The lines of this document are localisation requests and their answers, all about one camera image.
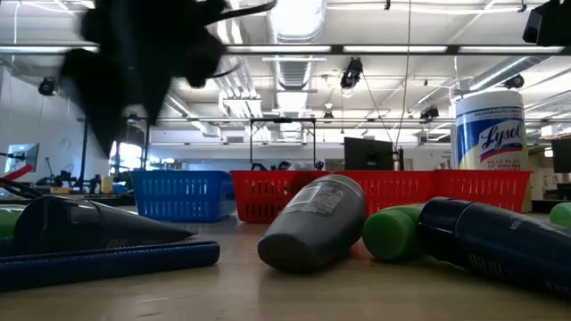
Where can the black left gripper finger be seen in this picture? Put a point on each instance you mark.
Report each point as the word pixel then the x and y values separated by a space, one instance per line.
pixel 154 84
pixel 107 98

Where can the dark travel tube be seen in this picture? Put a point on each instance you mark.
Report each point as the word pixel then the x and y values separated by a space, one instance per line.
pixel 89 225
pixel 490 241

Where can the Lysol wipes canister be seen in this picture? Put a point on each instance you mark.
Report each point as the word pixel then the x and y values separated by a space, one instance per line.
pixel 490 134

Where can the blue plastic basket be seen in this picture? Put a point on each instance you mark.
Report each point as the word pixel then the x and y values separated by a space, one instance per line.
pixel 178 196

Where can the grey travel bottle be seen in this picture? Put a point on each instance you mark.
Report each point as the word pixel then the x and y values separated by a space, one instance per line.
pixel 302 167
pixel 312 223

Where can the yellow container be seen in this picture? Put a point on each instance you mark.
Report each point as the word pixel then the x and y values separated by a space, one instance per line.
pixel 107 184

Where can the tilted computer monitor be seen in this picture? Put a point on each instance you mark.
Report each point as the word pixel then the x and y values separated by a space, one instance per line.
pixel 22 157

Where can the red bar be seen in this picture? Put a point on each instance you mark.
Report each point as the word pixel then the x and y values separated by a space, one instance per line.
pixel 20 172

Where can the black ceiling camera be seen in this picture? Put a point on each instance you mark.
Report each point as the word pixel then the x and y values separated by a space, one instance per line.
pixel 515 81
pixel 430 112
pixel 47 85

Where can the green travel bottle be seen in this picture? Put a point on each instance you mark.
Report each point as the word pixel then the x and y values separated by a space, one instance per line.
pixel 562 215
pixel 388 234
pixel 9 223

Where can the black overhead camera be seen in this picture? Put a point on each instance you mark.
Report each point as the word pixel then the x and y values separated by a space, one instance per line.
pixel 352 73

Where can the red plastic basket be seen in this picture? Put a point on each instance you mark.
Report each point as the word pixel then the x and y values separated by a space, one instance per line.
pixel 392 189
pixel 482 189
pixel 259 196

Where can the black background robot arm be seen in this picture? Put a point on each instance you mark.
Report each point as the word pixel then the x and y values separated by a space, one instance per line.
pixel 259 167

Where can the black computer monitor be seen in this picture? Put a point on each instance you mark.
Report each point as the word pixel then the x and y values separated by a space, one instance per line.
pixel 562 156
pixel 368 153

